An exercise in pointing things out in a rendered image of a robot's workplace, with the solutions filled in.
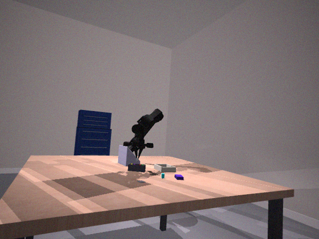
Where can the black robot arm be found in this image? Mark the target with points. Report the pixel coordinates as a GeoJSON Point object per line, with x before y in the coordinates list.
{"type": "Point", "coordinates": [145, 123]}

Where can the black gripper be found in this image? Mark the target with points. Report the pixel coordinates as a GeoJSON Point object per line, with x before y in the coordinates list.
{"type": "Point", "coordinates": [148, 145]}

